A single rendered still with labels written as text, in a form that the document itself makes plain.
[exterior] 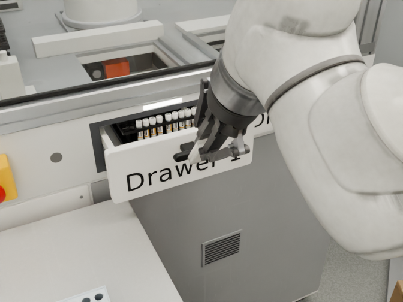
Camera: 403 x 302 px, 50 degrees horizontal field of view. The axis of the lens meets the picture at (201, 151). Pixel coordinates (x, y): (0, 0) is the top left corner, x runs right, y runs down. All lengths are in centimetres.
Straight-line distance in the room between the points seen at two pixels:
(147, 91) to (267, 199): 49
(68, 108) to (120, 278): 31
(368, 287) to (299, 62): 149
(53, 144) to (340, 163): 59
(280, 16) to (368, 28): 72
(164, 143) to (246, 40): 38
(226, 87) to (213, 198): 59
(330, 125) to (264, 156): 71
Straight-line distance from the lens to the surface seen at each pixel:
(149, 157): 77
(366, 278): 184
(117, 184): 78
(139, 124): 85
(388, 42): 280
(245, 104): 50
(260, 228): 122
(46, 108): 79
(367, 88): 35
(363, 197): 36
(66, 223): 87
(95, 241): 83
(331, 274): 182
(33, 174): 86
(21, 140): 82
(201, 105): 65
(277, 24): 40
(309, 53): 39
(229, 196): 108
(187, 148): 76
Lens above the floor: 133
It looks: 34 degrees down
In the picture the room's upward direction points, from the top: straight up
